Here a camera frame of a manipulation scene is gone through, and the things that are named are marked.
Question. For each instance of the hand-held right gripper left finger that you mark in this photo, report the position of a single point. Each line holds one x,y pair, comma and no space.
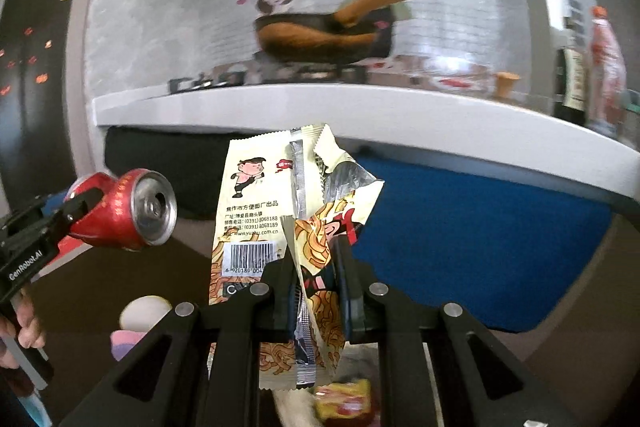
288,307

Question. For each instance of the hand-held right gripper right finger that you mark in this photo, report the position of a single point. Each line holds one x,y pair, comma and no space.
345,307

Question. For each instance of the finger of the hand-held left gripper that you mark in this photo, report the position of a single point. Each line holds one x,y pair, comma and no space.
80,207
54,202

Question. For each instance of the crushed red drink can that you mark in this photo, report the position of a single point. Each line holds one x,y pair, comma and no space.
110,212

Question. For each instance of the beige noodle snack packet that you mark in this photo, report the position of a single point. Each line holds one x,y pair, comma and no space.
250,207

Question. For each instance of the person's left hand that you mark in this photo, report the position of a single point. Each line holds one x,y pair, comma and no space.
32,332

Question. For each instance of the black refrigerator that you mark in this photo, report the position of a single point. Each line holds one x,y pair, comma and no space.
35,132

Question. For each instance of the black cabinet front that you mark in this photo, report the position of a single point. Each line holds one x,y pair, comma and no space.
150,152

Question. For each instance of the yellow snack packet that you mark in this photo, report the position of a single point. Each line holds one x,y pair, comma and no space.
345,399

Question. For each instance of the pink and white soft object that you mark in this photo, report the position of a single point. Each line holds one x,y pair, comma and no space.
142,312

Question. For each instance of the group of red fridge magnets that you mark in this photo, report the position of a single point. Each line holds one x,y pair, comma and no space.
37,77

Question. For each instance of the blue cloth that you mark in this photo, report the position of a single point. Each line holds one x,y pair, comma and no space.
475,247

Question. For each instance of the light blue wrapper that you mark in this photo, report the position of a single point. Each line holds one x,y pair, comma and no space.
34,409

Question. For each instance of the black gas stove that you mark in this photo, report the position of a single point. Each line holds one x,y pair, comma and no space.
215,82

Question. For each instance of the white kitchen counter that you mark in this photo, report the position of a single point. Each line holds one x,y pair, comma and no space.
350,112

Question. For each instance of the orange cup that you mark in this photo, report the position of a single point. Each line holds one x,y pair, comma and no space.
506,86

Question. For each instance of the dark glass bottle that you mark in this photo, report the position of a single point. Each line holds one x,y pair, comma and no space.
570,82

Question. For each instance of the clear bottle with orange cap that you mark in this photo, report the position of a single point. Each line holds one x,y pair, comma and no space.
606,67

